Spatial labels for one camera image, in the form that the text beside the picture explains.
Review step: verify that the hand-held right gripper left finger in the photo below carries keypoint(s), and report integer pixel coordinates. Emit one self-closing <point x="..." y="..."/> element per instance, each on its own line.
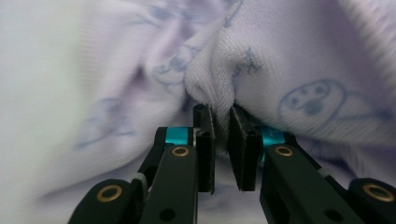
<point x="174" y="180"/>

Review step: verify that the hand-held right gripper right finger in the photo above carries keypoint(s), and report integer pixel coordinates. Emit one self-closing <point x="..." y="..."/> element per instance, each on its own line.
<point x="289" y="186"/>

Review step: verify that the lavender printed towel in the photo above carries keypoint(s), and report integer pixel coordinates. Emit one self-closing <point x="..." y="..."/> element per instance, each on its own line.
<point x="280" y="62"/>

